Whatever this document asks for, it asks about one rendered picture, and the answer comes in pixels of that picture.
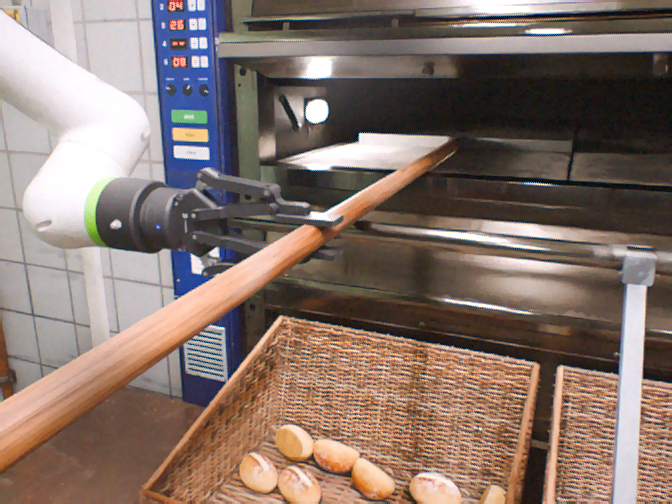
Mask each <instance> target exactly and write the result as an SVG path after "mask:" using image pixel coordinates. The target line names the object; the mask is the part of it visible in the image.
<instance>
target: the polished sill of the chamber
mask: <svg viewBox="0 0 672 504"><path fill-rule="evenodd" d="M397 170H398V169H385V168H368V167H351V166H334V165H317V164H300V163H283V162H271V163H268V164H264V165H261V182H267V183H272V184H278V185H286V186H300V187H314V188H327V189H341V190H354V192H362V190H364V189H367V188H368V187H370V186H372V185H373V184H375V183H377V182H379V181H380V180H382V179H385V178H386V177H388V176H390V175H392V174H393V172H395V171H397ZM395 195H408V196H422V197H435V198H449V199H463V200H476V201H490V202H503V203H517V204H531V205H544V206H557V207H571V208H585V209H599V211H612V212H626V213H639V214H653V215H666V216H672V186H659V185H642V184H624V183H606V182H589V181H572V180H555V179H538V178H521V177H504V176H487V175H470V173H453V172H436V171H426V172H425V173H423V175H422V176H420V177H418V178H417V179H415V180H414V181H412V182H411V183H410V184H408V185H407V186H405V187H404V188H401V189H400V190H399V192H397V193H396V194H395Z"/></svg>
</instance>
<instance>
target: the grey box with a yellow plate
mask: <svg viewBox="0 0 672 504"><path fill-rule="evenodd" d="M1 8H2V9H4V11H5V12H6V13H7V14H10V13H13V14H15V16H17V20H18V21H19V22H20V23H21V24H23V25H24V26H25V27H27V29H28V30H30V31H31V32H32V33H34V34H36V35H37V36H39V37H40V38H41V39H43V40H44V41H46V42H47V43H48V44H49V40H48V32H47V23H46V15H45V9H43V8H34V7H26V6H9V7H1Z"/></svg>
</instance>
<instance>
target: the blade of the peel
mask: <svg viewBox="0 0 672 504"><path fill-rule="evenodd" d="M453 134H462V135H466V140H465V148H474V149H499V150H524V151H548V152H572V144H573V141H572V139H571V137H568V136H537V135H507V134H476V133H444V132H413V131H391V132H374V133H359V144H375V145H399V146H425V147H439V146H441V145H442V144H444V143H446V142H447V139H448V137H450V136H451V135H453Z"/></svg>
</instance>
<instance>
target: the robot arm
mask: <svg viewBox="0 0 672 504"><path fill-rule="evenodd" d="M0 98H2V99H4V101H5V102H7V103H8V104H10V105H11V106H13V107H14V108H15V109H18V110H19V111H21V112H22V113H24V114H25V115H27V116H28V117H29V119H31V120H32V121H34V122H36V121H37V122H38V123H39V124H41V125H42V126H43V127H45V128H46V129H48V130H49V131H50V132H52V133H53V134H55V135H56V137H57V139H58V144H57V146H56V148H55V149H53V151H52V153H51V155H50V157H49V158H48V160H47V161H46V163H45V164H44V165H43V167H42V168H41V169H40V171H39V173H38V175H37V176H36V177H34V179H33V180H32V181H31V183H30V184H29V186H28V187H27V189H26V192H25V195H24V198H23V214H24V218H25V221H26V223H27V225H28V228H29V229H30V231H31V232H32V233H33V234H34V235H36V236H37V237H38V238H39V239H40V240H42V241H43V242H45V243H47V244H49V246H51V247H55V248H59V249H66V250H73V249H80V248H93V247H96V248H107V249H115V250H122V251H131V252H138V253H145V254H156V253H158V252H160V251H162V250H163V249H165V250H174V251H183V252H189V253H191V254H192V255H194V256H196V257H199V258H200V261H201V264H202V266H204V268H205V269H202V270H201V275H202V276H204V277H206V278H208V277H210V276H213V275H216V274H222V273H224V272H225V271H227V270H229V269H230V268H232V267H234V266H235V265H237V264H240V262H242V261H243V260H245V259H231V258H230V259H223V260H222V258H220V257H217V256H211V255H210V252H211V251H213V250H214V249H215V248H220V249H230V250H233V251H237V252H241V253H245V254H248V255H254V254H255V253H257V252H260V251H261V250H263V249H265V248H267V247H268V246H270V245H272V243H270V242H266V241H263V240H259V239H255V238H251V237H247V236H244V235H240V234H237V233H236V232H234V231H230V230H229V229H228V225H227V220H228V218H230V217H248V216H265V215H270V216H273V215H275V214H278V215H275V222H283V223H295V224H306V225H317V226H328V228H335V226H336V225H338V224H339V223H341V222H342V221H343V215H338V214H325V213H313V212H310V205H309V204H307V203H300V202H287V201H284V200H283V199H282V197H281V194H280V193H281V187H280V186H279V185H278V184H272V183H267V182H261V181H255V180H249V179H244V178H237V177H232V176H227V175H224V174H222V173H219V171H218V170H216V169H214V168H213V167H208V168H204V169H200V170H197V171H196V178H197V179H198V181H197V183H196V186H195V187H194V188H190V189H178V188H170V187H169V186H168V185H167V184H165V183H164V182H162V181H159V180H149V179H137V178H130V177H131V175H132V173H133V170H134V168H135V167H136V165H137V163H138V162H139V160H140V158H141V157H142V155H143V153H144V151H145V150H146V148H148V145H149V142H150V138H151V126H150V122H149V119H148V115H146V113H145V112H144V110H143V109H142V107H141V106H140V105H139V104H138V103H137V102H136V101H135V99H134V98H132V97H131V96H129V95H126V94H124V93H123V92H121V91H119V90H117V89H116V88H114V87H112V86H111V85H108V84H106V83H105V81H103V80H101V79H100V78H98V77H97V76H95V75H93V74H92V73H89V72H88V71H86V70H84V69H83V68H81V67H79V66H78V65H76V63H75V61H73V60H71V59H69V58H68V57H66V56H65V55H64V54H62V53H61V52H59V51H58V50H56V49H55V48H54V47H51V45H50V44H48V43H47V42H46V41H44V40H43V39H41V38H40V37H39V36H37V35H36V34H34V33H32V32H31V31H30V30H28V29H27V27H25V26H24V25H23V24H21V23H20V22H19V21H18V20H15V19H14V18H13V17H11V16H10V15H9V14H7V13H6V12H5V11H4V9H2V8H1V7H0ZM212 188H217V189H223V191H228V192H233V193H238V194H244V195H249V196H255V197H261V198H266V200H267V201H262V202H247V203H220V202H219V201H218V200H217V199H216V198H215V197H213V196H212V195H211V194H210V193H209V192H208V191H207V189H212ZM342 253H343V250H342V248H338V247H330V246H322V247H320V248H319V249H317V250H316V251H315V252H313V253H311V254H309V255H308V256H307V257H305V258H304V259H302V260H301V261H300V263H298V264H299V265H303V264H306V263H308V261H309V260H310V258H315V259H322V260H329V261H334V260H336V259H337V258H338V257H339V256H341V255H342Z"/></svg>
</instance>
